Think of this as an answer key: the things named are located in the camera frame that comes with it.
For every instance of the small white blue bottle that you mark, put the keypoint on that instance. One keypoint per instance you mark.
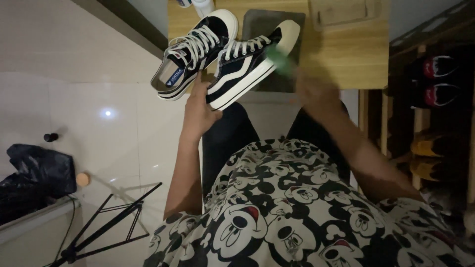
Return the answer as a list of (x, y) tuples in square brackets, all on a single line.
[(183, 3)]

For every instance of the wooden tray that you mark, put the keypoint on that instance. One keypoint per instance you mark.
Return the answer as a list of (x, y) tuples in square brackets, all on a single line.
[(345, 15)]

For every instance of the person's right fingers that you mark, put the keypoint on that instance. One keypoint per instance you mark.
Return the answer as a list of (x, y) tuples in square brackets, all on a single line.
[(307, 82)]

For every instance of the black plastic bag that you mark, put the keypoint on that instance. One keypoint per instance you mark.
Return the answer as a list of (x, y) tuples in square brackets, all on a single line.
[(37, 178)]

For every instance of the white plastic bottle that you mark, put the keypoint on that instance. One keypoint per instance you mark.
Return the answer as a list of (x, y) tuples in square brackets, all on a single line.
[(203, 6)]

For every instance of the round wooden lid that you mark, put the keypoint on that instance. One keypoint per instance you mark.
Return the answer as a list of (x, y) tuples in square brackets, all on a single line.
[(82, 179)]

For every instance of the green cleaning brush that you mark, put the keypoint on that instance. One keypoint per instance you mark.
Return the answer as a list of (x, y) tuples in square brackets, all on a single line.
[(281, 61)]

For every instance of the person's right hand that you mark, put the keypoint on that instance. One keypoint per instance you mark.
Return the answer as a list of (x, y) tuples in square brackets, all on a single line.
[(319, 98)]

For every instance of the person's left hand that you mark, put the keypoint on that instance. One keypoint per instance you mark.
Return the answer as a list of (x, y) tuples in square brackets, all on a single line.
[(198, 111)]

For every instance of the white box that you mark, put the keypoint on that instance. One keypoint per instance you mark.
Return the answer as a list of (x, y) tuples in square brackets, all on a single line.
[(33, 237)]

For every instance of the grey cloth mat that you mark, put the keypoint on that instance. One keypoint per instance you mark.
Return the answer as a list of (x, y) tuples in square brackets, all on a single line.
[(259, 22)]

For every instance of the wooden shoe rack with shoes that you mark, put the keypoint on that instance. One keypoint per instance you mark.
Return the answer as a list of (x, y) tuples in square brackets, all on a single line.
[(434, 92)]

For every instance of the black folding stand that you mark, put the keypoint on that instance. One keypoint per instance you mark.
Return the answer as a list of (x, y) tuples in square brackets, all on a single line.
[(107, 222)]

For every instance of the small black cap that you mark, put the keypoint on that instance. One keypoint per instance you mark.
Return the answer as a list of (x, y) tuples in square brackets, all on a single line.
[(51, 137)]

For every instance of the cartoon print shirt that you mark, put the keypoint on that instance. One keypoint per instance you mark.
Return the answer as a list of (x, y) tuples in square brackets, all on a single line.
[(297, 215)]

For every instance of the black white lace-up sneaker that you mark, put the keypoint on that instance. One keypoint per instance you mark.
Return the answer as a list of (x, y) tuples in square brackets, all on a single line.
[(241, 70), (193, 52)]

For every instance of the black trousers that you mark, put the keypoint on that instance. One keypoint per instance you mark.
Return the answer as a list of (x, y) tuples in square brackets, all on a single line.
[(230, 141)]

